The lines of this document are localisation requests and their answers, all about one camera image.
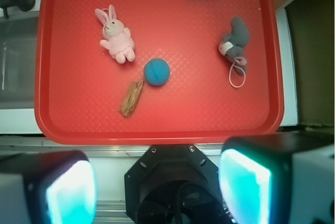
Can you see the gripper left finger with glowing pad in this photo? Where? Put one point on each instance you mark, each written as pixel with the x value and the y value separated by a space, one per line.
pixel 52 187

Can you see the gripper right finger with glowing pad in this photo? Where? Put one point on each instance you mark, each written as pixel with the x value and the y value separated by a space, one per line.
pixel 285 177

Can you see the blue textured ball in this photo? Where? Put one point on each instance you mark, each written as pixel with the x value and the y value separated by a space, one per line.
pixel 156 72

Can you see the brown wood bark piece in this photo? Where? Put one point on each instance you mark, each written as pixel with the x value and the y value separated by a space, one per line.
pixel 130 101

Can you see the grey plush mouse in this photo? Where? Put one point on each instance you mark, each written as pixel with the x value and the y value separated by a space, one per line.
pixel 232 46

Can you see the red plastic tray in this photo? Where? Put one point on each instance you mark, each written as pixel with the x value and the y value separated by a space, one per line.
pixel 79 87

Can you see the pink plush bunny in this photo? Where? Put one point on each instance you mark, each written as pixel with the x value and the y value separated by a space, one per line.
pixel 117 38

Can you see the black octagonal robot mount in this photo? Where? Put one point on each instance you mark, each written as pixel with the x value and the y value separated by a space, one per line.
pixel 174 184

